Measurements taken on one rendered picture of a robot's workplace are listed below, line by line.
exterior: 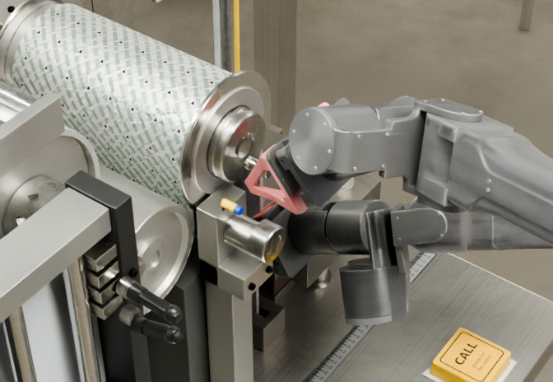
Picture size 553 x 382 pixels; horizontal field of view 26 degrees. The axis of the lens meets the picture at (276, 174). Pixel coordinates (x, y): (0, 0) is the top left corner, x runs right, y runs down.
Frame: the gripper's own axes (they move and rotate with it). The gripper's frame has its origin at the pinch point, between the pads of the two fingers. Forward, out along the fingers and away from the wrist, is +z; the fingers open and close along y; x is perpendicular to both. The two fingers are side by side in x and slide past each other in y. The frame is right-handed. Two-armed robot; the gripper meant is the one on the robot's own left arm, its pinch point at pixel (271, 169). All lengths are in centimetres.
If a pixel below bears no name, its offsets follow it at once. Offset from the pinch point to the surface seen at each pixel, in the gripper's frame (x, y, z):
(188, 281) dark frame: -6.8, -7.0, 13.0
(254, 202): -5.1, 5.5, 12.5
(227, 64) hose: 0, 60, 70
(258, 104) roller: 5.6, 4.4, 1.7
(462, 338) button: -33.7, 17.8, 7.8
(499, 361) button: -36.9, 17.3, 3.9
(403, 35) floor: -37, 188, 147
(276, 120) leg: -17, 77, 86
